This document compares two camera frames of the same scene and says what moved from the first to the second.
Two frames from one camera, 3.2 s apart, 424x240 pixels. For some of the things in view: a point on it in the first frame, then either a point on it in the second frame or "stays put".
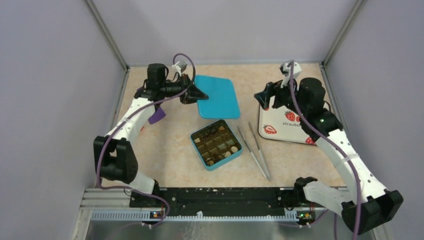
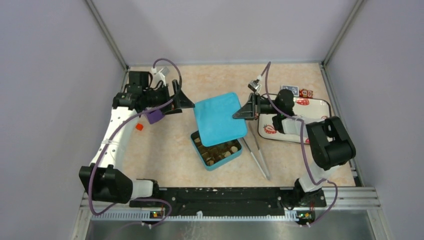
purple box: [158, 115] stays put
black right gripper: [271, 89] → [251, 110]
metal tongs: [268, 176] stays put
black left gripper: [192, 95] → [180, 101]
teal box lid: [222, 102] → [214, 117]
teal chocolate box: [216, 144] stays put
